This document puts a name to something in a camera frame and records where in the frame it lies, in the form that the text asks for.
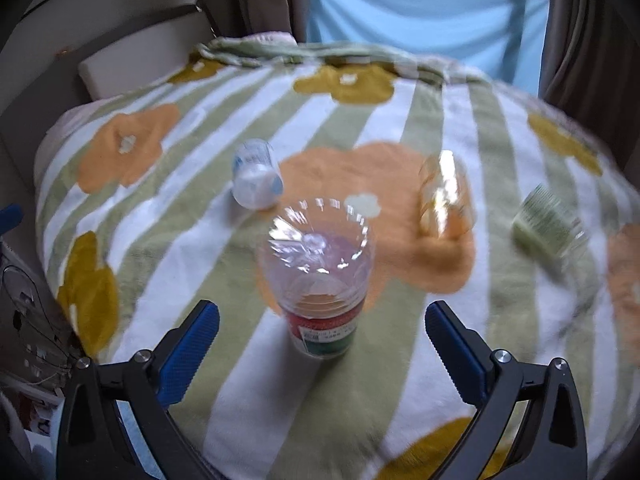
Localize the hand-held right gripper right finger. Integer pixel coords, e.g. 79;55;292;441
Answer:
424;301;588;480

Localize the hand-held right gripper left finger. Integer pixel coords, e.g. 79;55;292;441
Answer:
56;300;221;480

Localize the clear cup with red-green label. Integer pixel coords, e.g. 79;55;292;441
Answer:
256;198;377;359

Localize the clear cup with green label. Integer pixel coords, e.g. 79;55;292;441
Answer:
512;183;587;261

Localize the clear cup with blue print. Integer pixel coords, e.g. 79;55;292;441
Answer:
232;138;284;210

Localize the striped flower blanket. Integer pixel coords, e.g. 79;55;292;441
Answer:
34;34;640;480

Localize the white pillow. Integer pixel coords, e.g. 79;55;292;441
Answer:
77;36;217;102

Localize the white headboard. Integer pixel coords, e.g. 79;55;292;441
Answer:
0;0;211;196

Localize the light blue curtain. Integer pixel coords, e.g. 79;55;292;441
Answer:
305;0;551;97

